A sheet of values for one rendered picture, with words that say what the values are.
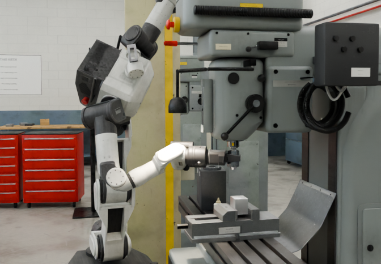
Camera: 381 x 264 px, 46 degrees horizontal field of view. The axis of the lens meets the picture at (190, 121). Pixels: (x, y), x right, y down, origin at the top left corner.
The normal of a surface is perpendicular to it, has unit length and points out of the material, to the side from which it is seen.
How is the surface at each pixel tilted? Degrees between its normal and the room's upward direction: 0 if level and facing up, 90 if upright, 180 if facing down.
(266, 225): 90
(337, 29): 90
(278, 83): 90
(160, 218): 90
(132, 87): 57
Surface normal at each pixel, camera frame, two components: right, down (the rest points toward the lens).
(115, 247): 0.33, 0.28
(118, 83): 0.29, -0.50
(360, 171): 0.20, 0.03
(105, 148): 0.07, -0.26
